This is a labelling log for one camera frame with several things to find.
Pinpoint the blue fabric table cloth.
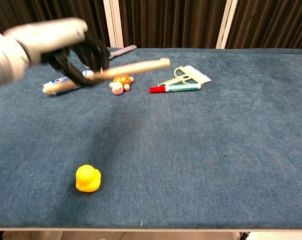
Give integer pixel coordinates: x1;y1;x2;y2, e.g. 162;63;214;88
0;46;302;230

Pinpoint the red capped marker pen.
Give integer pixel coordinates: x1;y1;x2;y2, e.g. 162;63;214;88
149;83;202;94

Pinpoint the yellow rubber duck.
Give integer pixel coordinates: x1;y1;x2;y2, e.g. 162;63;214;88
75;163;102;194

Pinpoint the white blue toothpaste tube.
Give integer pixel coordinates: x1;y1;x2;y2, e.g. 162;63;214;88
42;69;95;96

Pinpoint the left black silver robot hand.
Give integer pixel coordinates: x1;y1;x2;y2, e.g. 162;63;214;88
2;16;111;88

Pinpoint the wooden drumstick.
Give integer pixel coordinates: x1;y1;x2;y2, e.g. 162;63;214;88
43;57;171;95

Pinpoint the white metal frame post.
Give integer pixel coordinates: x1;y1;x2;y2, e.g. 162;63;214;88
215;0;239;50
102;0;124;49

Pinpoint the black pleated curtain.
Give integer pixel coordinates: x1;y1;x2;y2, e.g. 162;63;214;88
0;0;110;48
118;0;227;50
225;0;302;51

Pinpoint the orange pink turtle toy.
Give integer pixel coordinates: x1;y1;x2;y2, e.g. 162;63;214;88
108;74;135;96

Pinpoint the green white window brush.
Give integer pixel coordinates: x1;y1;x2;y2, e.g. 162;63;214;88
157;65;213;88

